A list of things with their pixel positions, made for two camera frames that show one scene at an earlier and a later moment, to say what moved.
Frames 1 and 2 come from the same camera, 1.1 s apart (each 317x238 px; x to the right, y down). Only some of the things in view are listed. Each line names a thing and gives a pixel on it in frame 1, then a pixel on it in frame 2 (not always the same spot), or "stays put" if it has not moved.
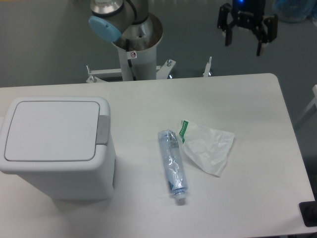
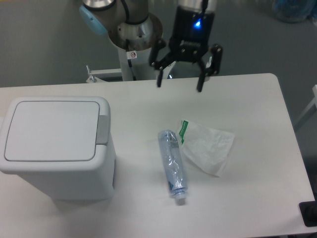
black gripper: [248, 13] -> [188, 42]
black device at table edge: [308, 211] stays put
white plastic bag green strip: [208, 148] stays put
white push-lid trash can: [64, 146] stays put
